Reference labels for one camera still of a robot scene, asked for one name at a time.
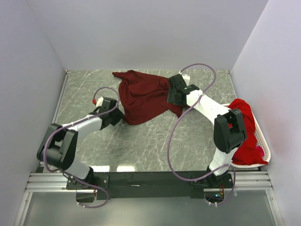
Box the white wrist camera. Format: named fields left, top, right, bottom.
left=92, top=97, right=104, bottom=107
left=182, top=74, right=190, bottom=86

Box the aluminium frame rail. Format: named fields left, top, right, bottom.
left=14, top=171, right=284, bottom=226

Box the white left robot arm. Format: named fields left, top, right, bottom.
left=37, top=97, right=124, bottom=189

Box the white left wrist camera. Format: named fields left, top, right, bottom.
left=92, top=97, right=104, bottom=107

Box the bright red t shirt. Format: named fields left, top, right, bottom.
left=228, top=98, right=268, bottom=165

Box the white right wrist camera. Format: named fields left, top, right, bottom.
left=182, top=74, right=190, bottom=86

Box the dark red t shirt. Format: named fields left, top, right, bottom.
left=112, top=70, right=183, bottom=125

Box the white perforated laundry basket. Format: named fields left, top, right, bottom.
left=224, top=98, right=271, bottom=169

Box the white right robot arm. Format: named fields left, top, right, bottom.
left=167, top=73, right=247, bottom=188

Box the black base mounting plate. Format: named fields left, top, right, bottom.
left=65, top=171, right=235, bottom=202

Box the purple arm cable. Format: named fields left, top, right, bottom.
left=168, top=63, right=236, bottom=208
left=43, top=87, right=120, bottom=208

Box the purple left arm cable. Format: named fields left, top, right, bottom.
left=43, top=87, right=120, bottom=208

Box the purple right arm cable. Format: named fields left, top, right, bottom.
left=168, top=63, right=236, bottom=208

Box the pink garment in basket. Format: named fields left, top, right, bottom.
left=256, top=146, right=265, bottom=157

